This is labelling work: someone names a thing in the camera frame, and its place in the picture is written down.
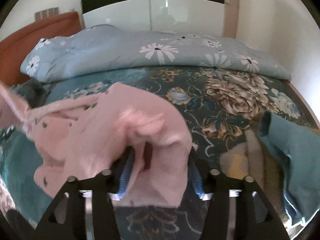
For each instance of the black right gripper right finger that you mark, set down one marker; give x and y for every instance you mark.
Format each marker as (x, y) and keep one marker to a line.
(255, 216)

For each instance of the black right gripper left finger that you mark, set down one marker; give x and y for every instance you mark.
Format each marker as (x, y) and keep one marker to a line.
(89, 197)

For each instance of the pink fleece garment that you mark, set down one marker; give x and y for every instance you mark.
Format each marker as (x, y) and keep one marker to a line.
(81, 137)

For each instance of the beige yellow folded clothes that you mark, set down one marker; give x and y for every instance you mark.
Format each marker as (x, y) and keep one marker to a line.
(251, 158)

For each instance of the teal sweater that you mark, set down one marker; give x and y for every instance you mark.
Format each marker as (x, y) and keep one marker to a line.
(296, 151)

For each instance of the teal floral bed sheet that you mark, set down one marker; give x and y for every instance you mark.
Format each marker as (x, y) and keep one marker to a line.
(218, 106)

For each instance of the dark grey garment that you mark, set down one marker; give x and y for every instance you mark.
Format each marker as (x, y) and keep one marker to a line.
(33, 92)

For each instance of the grey-blue daisy quilt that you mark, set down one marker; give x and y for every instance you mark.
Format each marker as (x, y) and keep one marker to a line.
(106, 47)

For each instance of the orange-brown headboard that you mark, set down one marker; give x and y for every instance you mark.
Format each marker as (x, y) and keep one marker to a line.
(18, 45)

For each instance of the white black-striped wardrobe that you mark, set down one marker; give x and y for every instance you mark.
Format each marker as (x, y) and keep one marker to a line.
(191, 16)

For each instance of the beige door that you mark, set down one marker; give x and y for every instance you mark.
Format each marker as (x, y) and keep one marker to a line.
(231, 18)

